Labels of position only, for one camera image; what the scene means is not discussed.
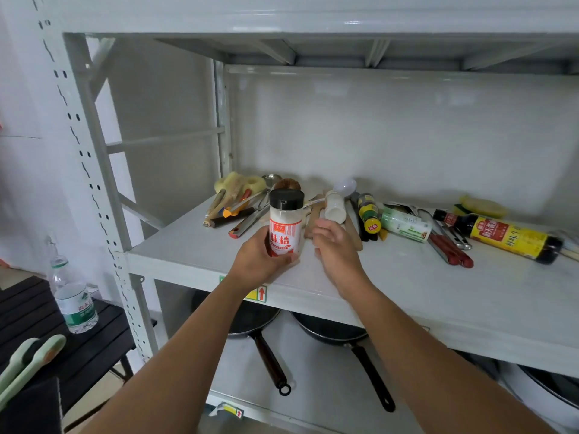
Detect small white plastic bottle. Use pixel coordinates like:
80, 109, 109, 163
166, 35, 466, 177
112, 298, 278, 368
324, 190, 348, 223

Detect person's right forearm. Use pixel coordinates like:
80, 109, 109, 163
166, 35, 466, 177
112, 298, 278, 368
340, 275, 558, 434

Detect black pan with brown handle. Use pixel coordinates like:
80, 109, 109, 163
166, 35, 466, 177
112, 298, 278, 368
192, 291, 293, 397

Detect yellow loofah scrubber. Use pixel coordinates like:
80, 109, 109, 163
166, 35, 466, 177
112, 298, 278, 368
214, 172, 267, 209

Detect small dark yellow-label bottle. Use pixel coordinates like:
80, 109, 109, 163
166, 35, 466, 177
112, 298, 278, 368
357, 192, 383, 234

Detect orange-handled knife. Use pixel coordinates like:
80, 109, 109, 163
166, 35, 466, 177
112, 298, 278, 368
222, 190, 268, 219

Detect wooden spatula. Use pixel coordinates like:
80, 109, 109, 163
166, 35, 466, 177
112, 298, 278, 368
303, 194, 325, 240
344, 199, 364, 252

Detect yellow and green sponge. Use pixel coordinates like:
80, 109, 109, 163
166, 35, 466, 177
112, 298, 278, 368
454, 194, 508, 219

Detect light green tongs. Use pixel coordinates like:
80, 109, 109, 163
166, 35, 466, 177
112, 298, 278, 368
0, 334, 68, 413

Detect red-handled kitchen scissors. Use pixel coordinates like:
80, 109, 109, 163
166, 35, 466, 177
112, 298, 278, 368
427, 231, 475, 270

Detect silver metal utensil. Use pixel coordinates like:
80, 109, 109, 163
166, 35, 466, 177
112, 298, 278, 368
418, 209, 472, 252

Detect wooden chopsticks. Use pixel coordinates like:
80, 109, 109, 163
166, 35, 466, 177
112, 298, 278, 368
560, 230, 579, 263

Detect person's left hand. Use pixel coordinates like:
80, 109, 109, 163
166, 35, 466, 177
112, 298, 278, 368
230, 225, 301, 293

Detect white metal shelf rack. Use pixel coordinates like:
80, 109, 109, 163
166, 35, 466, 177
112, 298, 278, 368
27, 0, 579, 434

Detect person's right hand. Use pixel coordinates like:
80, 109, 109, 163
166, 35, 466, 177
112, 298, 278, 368
312, 218, 375, 295

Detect large dark soy sauce bottle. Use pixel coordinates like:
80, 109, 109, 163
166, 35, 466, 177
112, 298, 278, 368
433, 209, 564, 266

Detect green and white seasoning bottle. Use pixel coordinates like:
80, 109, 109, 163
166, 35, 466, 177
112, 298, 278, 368
379, 207, 433, 244

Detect seasoning jar with black lid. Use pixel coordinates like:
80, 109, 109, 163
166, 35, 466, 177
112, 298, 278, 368
269, 188, 305, 259

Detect black slatted table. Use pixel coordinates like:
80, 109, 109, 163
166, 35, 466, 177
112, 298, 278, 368
0, 275, 137, 434

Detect white pot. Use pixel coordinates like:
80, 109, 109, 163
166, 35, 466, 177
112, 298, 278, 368
497, 360, 579, 431

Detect clear plastic water bottle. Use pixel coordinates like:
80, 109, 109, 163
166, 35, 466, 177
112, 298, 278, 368
46, 237, 100, 335

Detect person's left forearm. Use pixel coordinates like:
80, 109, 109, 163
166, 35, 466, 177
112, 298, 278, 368
81, 275, 268, 434

